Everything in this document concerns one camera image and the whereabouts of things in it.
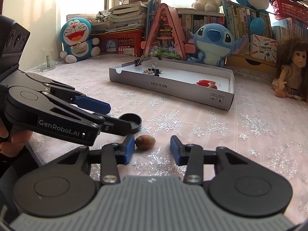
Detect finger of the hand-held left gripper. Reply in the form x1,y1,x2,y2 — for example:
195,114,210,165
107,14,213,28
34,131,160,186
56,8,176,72
48,97,133,136
25,72,111,115

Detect white grid board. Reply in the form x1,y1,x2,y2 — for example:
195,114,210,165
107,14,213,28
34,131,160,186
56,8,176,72
66,14,101,22

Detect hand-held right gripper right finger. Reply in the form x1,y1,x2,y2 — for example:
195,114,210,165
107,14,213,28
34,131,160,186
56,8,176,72
170,135,252,185

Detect pink triangular miniature house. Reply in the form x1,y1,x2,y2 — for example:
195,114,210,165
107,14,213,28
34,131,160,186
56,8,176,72
141,3,198,62

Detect clear glass cup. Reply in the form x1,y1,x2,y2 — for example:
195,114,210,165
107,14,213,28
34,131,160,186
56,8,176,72
40,58,57,73

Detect white printed cardboard box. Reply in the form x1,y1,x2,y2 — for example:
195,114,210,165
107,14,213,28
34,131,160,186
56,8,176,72
249,34,278,58

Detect large black binder clip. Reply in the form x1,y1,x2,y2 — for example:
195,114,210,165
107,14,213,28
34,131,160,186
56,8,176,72
150,62,162,74

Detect person's left hand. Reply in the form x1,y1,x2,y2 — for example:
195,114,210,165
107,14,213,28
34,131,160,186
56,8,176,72
0,121,33,154

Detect stack of papers and books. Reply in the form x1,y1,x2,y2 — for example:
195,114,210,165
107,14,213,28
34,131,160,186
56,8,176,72
96,0,160,33

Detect pink snowflake tablecloth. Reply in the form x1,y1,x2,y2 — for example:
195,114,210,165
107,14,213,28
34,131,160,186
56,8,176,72
24,53,308,222

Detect wooden drawer box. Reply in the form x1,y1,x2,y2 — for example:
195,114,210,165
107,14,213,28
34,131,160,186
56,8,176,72
225,53,280,74

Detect row of upright books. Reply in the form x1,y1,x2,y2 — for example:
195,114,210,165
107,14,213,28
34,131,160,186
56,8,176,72
146,0,308,56

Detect brown haired doll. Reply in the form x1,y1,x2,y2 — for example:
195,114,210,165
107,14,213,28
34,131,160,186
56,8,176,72
271,36,308,100

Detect blue alien plush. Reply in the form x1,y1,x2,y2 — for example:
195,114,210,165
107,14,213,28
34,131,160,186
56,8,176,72
187,23,247,66

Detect white cardboard tray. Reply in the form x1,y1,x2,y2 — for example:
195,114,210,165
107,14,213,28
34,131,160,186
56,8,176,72
109,57,235,111

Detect black round lid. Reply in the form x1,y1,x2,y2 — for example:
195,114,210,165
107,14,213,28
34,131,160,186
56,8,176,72
120,113,142,134

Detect red plastic crate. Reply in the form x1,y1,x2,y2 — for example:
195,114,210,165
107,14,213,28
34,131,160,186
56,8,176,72
90,29,146,56

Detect red mesh basket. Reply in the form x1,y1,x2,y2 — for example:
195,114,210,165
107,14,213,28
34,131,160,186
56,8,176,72
271,0,308,21

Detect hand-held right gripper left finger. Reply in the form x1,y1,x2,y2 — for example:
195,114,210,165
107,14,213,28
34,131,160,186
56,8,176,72
56,134,136,185

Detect blue robot cat plush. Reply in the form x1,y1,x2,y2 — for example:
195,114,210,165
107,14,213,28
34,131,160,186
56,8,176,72
59,17,101,64

